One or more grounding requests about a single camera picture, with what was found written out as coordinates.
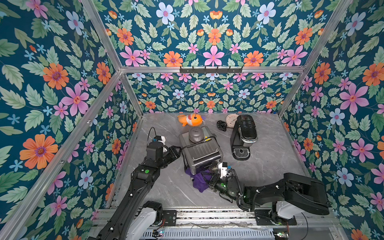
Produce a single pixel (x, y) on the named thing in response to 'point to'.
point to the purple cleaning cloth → (200, 180)
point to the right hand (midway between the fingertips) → (203, 171)
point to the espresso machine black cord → (214, 138)
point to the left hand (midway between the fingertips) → (181, 149)
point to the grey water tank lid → (196, 134)
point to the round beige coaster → (231, 119)
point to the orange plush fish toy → (192, 119)
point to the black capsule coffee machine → (243, 134)
